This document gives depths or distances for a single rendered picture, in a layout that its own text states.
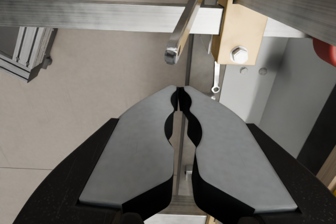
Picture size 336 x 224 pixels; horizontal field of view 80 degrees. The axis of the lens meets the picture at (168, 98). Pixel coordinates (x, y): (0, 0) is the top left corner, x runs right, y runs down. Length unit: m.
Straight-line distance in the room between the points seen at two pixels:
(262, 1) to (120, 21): 0.16
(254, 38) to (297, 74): 0.28
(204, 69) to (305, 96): 0.21
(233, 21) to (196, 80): 0.23
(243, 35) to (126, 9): 0.14
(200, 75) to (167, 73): 0.77
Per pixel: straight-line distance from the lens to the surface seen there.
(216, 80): 0.47
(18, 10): 0.31
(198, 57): 0.44
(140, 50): 1.19
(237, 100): 0.61
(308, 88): 0.50
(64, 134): 1.69
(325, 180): 0.45
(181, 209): 0.32
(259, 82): 0.60
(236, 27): 0.26
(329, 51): 0.28
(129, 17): 0.26
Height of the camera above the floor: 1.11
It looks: 59 degrees down
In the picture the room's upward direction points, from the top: 178 degrees counter-clockwise
